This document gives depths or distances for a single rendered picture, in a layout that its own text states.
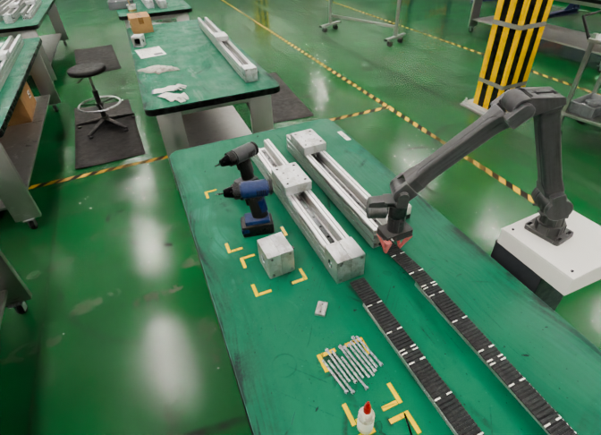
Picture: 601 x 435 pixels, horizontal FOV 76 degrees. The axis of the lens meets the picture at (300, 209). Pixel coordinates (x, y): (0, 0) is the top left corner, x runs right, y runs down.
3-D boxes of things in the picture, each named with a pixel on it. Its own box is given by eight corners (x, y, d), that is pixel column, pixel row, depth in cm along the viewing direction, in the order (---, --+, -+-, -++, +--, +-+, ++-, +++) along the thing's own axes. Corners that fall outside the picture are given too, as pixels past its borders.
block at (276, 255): (301, 267, 130) (300, 247, 125) (270, 279, 127) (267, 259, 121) (289, 249, 138) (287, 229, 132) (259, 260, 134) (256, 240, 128)
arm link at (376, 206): (410, 193, 113) (404, 177, 120) (371, 195, 114) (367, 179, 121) (405, 225, 121) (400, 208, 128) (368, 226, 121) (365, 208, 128)
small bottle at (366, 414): (359, 415, 92) (362, 391, 84) (374, 422, 90) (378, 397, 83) (354, 431, 89) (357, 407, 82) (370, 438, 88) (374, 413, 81)
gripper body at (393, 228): (376, 231, 130) (377, 213, 125) (402, 222, 133) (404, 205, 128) (386, 243, 125) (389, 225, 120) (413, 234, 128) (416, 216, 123)
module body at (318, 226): (350, 256, 134) (351, 238, 128) (324, 266, 131) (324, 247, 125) (270, 154, 192) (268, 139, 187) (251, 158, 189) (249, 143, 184)
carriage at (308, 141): (325, 155, 177) (325, 142, 173) (304, 161, 174) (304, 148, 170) (311, 140, 189) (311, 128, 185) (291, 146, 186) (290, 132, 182)
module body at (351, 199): (395, 240, 139) (399, 222, 134) (372, 248, 136) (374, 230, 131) (305, 145, 198) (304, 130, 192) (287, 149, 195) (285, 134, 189)
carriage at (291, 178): (311, 194, 154) (311, 180, 149) (286, 201, 150) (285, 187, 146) (296, 174, 165) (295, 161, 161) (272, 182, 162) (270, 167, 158)
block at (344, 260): (369, 271, 128) (372, 251, 122) (336, 284, 124) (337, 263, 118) (356, 254, 134) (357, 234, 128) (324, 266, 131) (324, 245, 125)
